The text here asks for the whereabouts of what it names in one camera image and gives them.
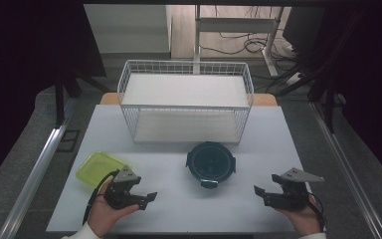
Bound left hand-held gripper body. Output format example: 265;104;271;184
103;164;149;211

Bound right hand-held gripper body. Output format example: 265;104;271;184
263;166;325;211

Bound clear container with green lid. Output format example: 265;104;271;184
75;150;134;189

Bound person's left hand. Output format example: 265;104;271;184
86;180;140;239

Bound person's right hand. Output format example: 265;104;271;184
276;194;324;237

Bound wooden table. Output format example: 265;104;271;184
98;92;279;108

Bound black metal stand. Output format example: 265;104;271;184
53;64;111;129
274;19;347;134

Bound white power strip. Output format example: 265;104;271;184
284;70;303;87

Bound white basket liner board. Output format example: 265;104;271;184
120;73;250;143

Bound dark curtain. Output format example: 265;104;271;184
282;0;382;192
0;0;107;194

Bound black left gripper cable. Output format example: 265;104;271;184
82;169;120;226

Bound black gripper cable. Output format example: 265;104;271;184
82;169;120;226
307;191;327;231

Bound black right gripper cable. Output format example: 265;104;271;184
307;191;327;231

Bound aluminium rail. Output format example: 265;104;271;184
0;99;78;239
308;100;382;239

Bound black square floor frame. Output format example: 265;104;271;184
57;128;82;153

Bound white wire basket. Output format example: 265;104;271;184
116;59;255;144

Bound black floor cables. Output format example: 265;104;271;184
198;5;301;69

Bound white desk frame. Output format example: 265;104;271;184
193;4;286;78

